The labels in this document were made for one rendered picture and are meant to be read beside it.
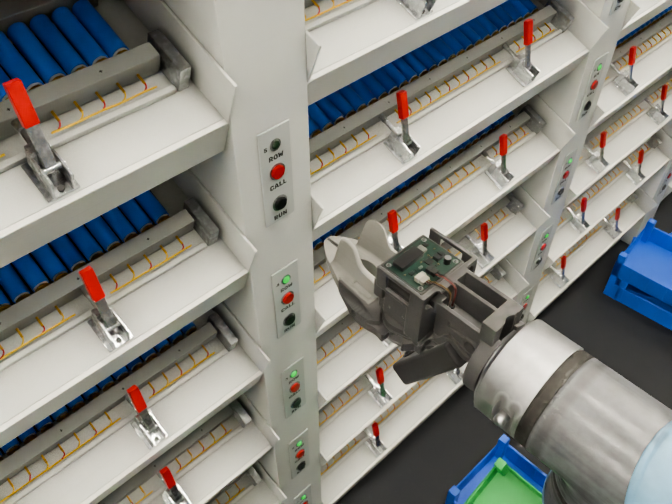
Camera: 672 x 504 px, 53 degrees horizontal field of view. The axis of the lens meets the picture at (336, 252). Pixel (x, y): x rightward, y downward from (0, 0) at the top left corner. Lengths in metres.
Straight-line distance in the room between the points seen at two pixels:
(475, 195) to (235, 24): 0.67
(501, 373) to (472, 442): 1.21
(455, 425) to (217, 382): 0.95
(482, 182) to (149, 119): 0.70
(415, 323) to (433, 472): 1.14
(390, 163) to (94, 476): 0.53
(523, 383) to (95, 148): 0.39
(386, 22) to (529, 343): 0.39
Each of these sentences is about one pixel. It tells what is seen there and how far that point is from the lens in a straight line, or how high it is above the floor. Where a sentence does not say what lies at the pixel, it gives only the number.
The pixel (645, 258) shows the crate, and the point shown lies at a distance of 2.15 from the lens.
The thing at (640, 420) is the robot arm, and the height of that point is 1.08.
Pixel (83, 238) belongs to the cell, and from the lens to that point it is 0.75.
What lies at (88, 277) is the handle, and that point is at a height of 1.03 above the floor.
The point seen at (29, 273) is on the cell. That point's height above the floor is 1.01.
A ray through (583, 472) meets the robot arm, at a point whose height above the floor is 1.05.
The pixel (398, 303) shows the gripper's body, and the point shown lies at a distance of 0.59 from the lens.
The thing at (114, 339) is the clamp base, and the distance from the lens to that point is 0.73.
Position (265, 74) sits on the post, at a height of 1.17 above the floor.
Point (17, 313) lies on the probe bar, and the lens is 0.72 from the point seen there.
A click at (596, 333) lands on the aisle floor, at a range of 2.02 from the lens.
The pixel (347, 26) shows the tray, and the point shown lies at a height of 1.16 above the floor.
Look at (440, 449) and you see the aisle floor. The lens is 1.72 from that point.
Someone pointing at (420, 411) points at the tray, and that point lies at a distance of 1.59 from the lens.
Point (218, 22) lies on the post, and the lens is 0.59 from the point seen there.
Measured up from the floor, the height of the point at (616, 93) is 0.75.
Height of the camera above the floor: 1.51
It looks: 46 degrees down
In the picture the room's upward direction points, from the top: straight up
